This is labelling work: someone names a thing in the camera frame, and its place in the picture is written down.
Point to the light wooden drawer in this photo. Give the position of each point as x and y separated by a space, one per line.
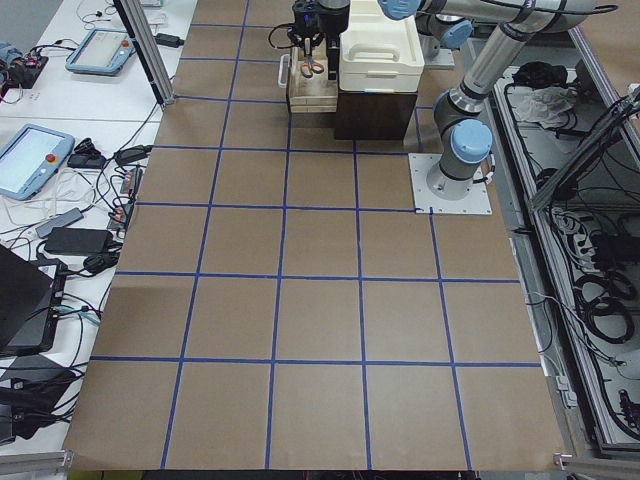
317 94

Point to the grey usb hub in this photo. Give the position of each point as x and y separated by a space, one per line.
60 221

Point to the black power brick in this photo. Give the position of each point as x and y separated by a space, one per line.
77 241

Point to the dark brown drawer cabinet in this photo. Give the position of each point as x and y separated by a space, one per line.
373 116

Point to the white plastic tray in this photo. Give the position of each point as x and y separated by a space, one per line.
377 54

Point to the near blue teach pendant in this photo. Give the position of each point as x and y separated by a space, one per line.
30 158

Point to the black laptop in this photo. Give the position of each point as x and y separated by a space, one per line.
31 291

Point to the aluminium frame post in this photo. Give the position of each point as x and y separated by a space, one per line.
135 22

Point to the far blue teach pendant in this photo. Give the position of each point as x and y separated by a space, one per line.
103 52

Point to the blue teach pendant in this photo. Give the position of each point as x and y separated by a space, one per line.
103 52
30 158

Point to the right aluminium frame bar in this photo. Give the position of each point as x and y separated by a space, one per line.
613 118

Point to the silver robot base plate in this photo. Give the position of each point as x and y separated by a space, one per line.
434 193

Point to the grey orange scissors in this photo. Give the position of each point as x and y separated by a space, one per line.
309 67

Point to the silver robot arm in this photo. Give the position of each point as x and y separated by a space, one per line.
449 31
466 140

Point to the black power adapter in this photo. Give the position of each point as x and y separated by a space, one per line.
168 40

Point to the crumpled white cloth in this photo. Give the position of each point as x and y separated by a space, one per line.
549 107

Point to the white drawer handle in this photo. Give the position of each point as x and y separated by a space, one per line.
283 71

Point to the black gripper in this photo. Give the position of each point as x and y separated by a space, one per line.
334 21
306 23

